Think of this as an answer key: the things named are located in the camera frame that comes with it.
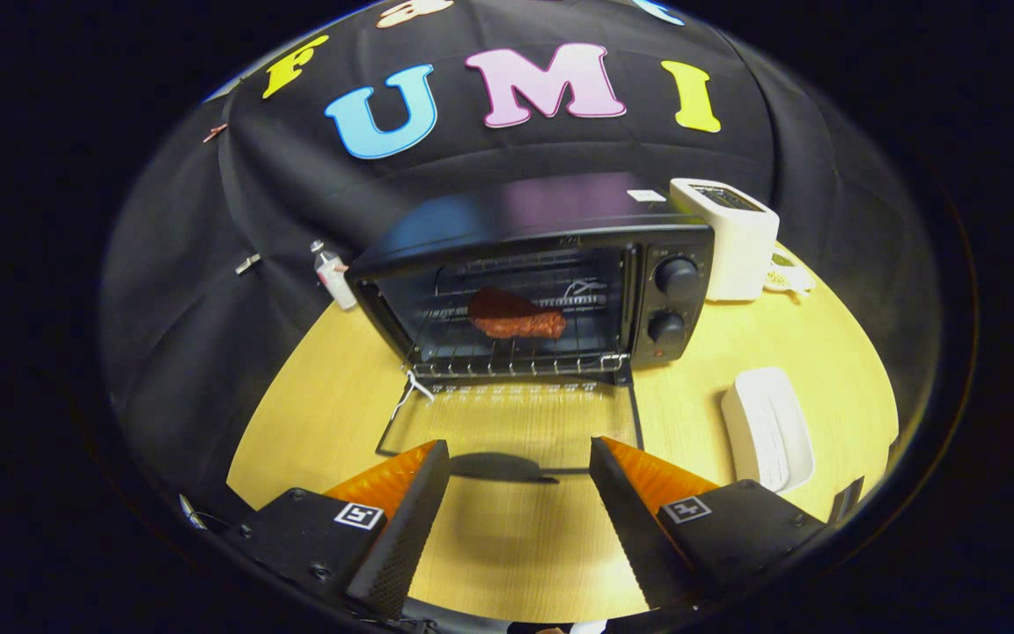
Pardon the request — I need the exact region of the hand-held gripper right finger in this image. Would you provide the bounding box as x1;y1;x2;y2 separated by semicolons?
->
589;436;828;611

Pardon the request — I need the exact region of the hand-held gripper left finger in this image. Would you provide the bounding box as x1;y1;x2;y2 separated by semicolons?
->
239;440;452;621

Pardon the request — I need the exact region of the brown roasted meat piece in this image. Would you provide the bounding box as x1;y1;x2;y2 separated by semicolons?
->
467;287;569;341

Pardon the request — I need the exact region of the black toaster oven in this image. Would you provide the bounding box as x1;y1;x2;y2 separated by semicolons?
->
345;172;717;484

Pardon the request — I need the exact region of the white bread toaster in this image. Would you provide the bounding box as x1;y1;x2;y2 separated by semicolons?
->
669;178;782;304

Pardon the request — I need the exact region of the white ribbed tray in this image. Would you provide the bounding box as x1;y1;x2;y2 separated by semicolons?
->
720;367;817;495

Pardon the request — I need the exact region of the clear plastic bottle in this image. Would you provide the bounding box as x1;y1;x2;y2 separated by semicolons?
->
310;240;359;312

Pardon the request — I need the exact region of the white divided snack dish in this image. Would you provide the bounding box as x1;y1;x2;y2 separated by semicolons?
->
764;250;817;295

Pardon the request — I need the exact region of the black backdrop cloth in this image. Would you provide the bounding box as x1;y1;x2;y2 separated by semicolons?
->
102;0;944;522

